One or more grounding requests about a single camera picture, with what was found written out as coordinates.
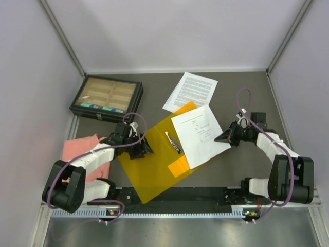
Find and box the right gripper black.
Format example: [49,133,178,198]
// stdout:
[215,120,253,147]

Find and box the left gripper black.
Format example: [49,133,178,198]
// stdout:
[123,132,154,159]

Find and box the yellow plastic folder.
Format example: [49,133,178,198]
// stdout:
[119,102,199,204]

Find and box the metal folder clip mechanism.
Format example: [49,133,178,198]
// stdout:
[165,131,183,154]

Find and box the black compartment display box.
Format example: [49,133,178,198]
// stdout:
[69,75,143,123]

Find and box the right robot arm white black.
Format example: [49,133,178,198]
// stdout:
[215,110,314,204]

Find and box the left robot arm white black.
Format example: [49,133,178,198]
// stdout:
[42,122,154,213]

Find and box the teal tube right in box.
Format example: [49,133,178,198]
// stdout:
[102,107,124,113]

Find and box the teal tube in box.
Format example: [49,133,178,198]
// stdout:
[102,107,124,113]
[80,103,100,109]

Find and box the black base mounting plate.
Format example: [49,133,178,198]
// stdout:
[87,186,247,214]

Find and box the pink folded cloth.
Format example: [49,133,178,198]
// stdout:
[62,134,110,182]

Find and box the teal tube left in box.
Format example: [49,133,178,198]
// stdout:
[80,103,100,109]

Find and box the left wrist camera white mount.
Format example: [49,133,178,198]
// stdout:
[129,122,138,137]

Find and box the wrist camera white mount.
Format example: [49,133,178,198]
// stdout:
[236,108,249,128]
[129,122,138,137]

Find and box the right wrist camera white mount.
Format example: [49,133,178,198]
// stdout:
[236,108,249,128]

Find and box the grey slotted cable duct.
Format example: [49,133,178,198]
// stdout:
[51,207,251,219]

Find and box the aluminium front rail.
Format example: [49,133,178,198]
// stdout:
[311,189,321,205]

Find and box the right aluminium frame post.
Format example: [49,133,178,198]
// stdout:
[266,0,315,76]

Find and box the aluminium frame post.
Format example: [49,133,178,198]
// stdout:
[266,0,315,76]
[38,0,86,77]

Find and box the left aluminium frame post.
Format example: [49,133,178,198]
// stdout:
[38,0,86,77]

